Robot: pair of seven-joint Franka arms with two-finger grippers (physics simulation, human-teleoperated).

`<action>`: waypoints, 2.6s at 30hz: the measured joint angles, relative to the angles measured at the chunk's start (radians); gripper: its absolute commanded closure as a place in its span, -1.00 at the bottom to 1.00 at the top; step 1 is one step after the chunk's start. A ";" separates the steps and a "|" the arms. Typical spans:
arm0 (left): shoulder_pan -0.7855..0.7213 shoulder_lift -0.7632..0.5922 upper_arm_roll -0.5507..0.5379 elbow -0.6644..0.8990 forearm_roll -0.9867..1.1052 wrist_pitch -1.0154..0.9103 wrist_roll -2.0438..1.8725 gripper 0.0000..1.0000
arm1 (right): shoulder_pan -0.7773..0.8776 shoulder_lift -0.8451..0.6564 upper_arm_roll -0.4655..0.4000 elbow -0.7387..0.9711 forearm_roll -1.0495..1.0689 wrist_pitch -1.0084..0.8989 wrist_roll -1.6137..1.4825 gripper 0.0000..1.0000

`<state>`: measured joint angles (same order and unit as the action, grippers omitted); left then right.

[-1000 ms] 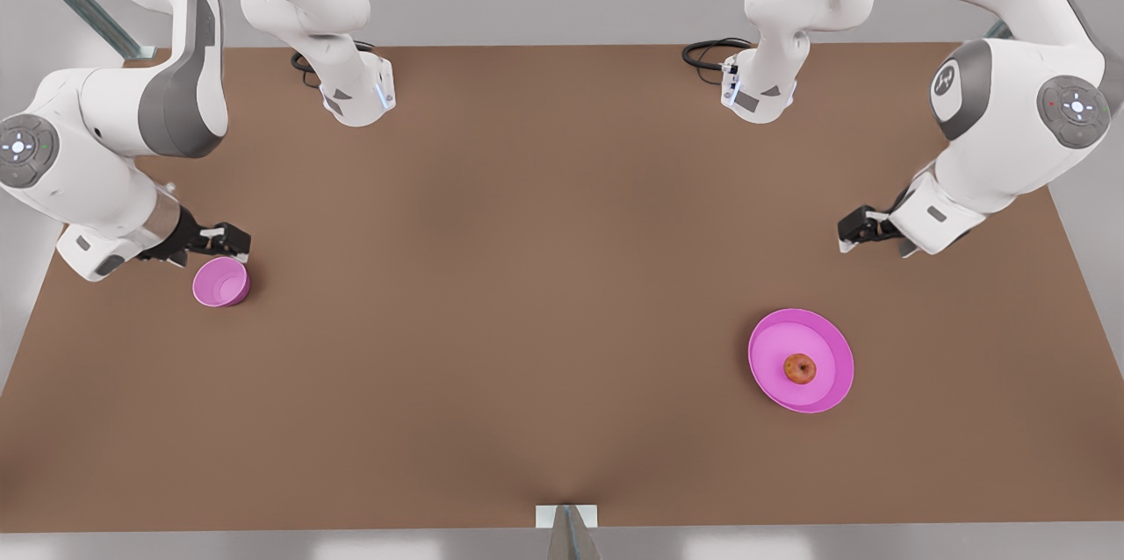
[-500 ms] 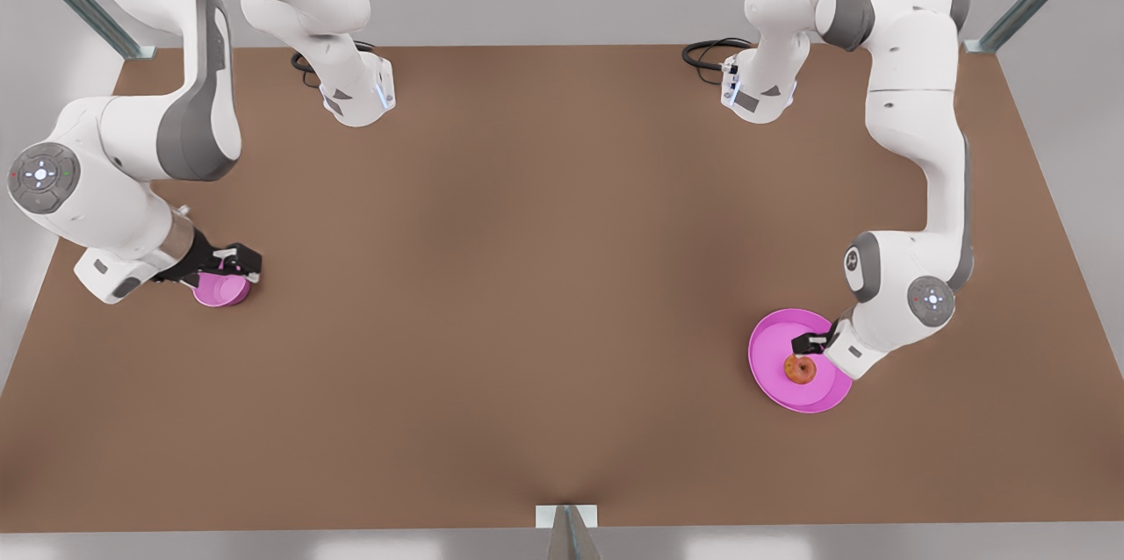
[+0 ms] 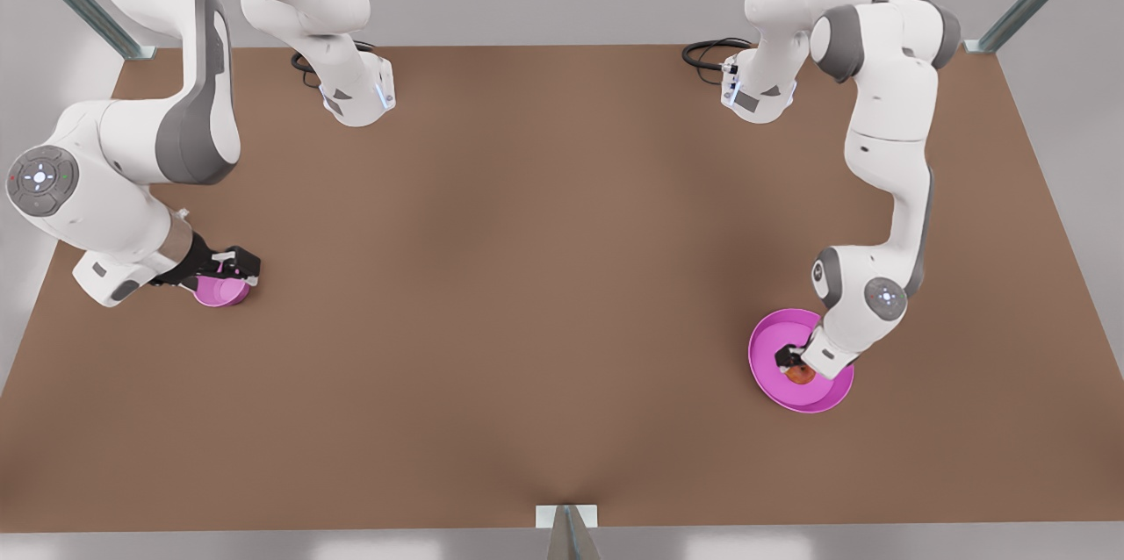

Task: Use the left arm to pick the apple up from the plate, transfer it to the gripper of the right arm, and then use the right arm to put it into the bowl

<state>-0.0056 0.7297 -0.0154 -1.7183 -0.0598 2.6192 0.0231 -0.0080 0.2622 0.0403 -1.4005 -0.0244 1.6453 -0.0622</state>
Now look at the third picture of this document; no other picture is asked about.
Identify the pink plate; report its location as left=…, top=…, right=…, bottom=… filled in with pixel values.
left=748, top=309, right=855, bottom=414

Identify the pink bowl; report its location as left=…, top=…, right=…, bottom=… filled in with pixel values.
left=193, top=273, right=251, bottom=308

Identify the black cable loop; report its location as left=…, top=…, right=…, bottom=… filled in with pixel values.
left=291, top=40, right=377, bottom=90
left=682, top=38, right=756, bottom=86

